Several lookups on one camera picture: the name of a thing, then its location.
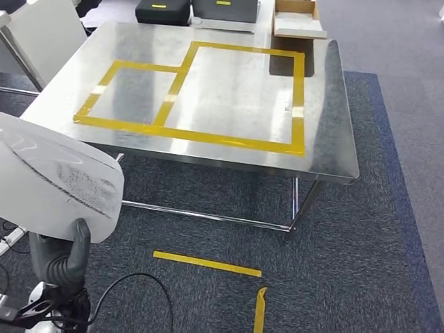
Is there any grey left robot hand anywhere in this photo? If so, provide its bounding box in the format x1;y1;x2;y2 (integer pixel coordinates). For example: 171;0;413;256
28;218;91;288

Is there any white curved plastic part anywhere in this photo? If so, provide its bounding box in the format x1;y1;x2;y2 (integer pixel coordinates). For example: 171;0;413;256
0;111;125;244

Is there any steel workbench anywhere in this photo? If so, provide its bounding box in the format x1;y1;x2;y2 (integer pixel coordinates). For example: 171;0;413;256
20;20;360;233

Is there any long yellow floor strip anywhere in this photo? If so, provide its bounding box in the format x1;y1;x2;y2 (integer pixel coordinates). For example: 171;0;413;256
153;250;262;278

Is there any pale table with white panel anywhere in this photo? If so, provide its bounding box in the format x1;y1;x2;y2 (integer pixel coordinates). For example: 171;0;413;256
0;0;88;93

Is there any black office chair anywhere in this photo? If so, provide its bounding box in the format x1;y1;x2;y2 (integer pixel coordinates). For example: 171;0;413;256
71;0;103;19

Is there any gold floor tape strip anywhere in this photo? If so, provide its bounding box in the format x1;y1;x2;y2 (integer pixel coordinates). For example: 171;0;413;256
253;287;267;333

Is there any black case with yellow label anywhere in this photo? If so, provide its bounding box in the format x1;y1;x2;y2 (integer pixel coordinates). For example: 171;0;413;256
135;0;192;27

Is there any grey laptop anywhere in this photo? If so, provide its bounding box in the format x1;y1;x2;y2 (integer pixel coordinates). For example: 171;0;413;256
190;0;261;34

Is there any white flat board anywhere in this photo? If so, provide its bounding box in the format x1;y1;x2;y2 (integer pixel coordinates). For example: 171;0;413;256
274;11;327;40

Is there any open cardboard box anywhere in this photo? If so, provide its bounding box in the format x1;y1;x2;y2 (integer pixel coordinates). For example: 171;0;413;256
272;0;327;40

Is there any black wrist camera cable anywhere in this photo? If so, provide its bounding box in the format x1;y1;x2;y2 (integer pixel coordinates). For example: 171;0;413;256
90;273;174;333

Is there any yellow tape frame on workbench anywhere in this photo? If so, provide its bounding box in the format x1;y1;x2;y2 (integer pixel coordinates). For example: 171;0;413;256
72;40;306;158

